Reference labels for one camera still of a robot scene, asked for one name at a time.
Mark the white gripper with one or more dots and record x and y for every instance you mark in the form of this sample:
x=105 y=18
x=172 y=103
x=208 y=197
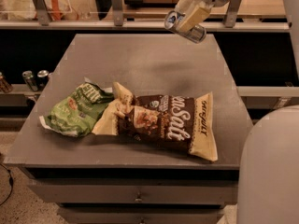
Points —
x=198 y=12

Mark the silver blue redbull can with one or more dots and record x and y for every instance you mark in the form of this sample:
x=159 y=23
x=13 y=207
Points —
x=197 y=34

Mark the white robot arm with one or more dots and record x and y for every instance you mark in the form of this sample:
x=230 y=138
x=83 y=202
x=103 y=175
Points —
x=268 y=190

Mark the dark can on shelf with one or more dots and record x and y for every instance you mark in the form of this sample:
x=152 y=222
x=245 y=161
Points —
x=43 y=78

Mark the brown yellow chip bag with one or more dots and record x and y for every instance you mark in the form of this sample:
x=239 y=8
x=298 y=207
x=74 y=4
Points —
x=176 y=122

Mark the green chip bag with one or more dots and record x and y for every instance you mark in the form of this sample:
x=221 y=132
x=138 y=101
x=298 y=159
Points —
x=77 y=114

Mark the white orange plastic bag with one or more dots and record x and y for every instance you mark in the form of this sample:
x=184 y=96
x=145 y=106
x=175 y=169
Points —
x=29 y=10

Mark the grey drawer cabinet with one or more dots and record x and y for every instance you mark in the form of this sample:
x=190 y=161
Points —
x=95 y=179

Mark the upper drawer knob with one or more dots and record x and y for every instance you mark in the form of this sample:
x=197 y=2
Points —
x=138 y=198

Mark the low grey side shelf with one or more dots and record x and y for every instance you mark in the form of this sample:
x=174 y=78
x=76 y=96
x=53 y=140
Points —
x=16 y=106

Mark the right metal bracket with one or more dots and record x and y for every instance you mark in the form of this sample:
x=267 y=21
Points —
x=231 y=13

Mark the metal bracket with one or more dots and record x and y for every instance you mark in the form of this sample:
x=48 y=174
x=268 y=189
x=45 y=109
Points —
x=42 y=13
x=231 y=13
x=117 y=12

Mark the middle metal bracket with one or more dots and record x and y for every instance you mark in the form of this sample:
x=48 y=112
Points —
x=117 y=12

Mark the left metal bracket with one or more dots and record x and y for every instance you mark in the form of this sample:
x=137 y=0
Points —
x=42 y=13

